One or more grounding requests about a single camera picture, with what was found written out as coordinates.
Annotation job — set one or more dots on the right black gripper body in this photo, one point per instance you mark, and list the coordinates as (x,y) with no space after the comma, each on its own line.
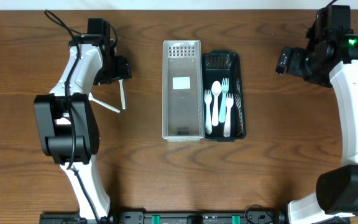
(293,61)

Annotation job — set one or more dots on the white spoon in basket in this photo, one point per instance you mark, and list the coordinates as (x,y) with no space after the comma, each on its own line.
(216,91)

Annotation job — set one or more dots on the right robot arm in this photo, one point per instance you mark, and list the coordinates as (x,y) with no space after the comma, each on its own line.
(331,62)

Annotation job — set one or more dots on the teal plastic fork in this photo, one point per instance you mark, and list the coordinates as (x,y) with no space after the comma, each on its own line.
(224,91)

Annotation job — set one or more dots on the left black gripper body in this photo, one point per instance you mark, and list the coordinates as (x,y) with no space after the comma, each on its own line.
(122,69)

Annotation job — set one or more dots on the white plastic spoon upper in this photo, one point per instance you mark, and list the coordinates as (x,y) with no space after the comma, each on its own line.
(104,104)

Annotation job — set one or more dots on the clear plastic basket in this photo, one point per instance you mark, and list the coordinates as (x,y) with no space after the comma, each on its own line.
(182,110)

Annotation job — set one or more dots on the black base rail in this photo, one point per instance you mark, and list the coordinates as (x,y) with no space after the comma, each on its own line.
(254,214)

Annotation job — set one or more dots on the black plastic basket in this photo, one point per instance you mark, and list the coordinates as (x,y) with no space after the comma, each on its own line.
(217,65)

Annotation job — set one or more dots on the white plastic fork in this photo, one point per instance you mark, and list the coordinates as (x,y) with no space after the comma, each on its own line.
(227,124)
(207,101)

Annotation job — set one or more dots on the white label sticker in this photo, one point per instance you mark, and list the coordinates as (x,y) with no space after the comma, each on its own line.
(181,83)

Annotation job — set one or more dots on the translucent plastic spoon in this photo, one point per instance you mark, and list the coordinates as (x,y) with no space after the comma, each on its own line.
(123,99)

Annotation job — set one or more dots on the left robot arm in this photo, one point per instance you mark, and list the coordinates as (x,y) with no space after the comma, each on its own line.
(69,133)

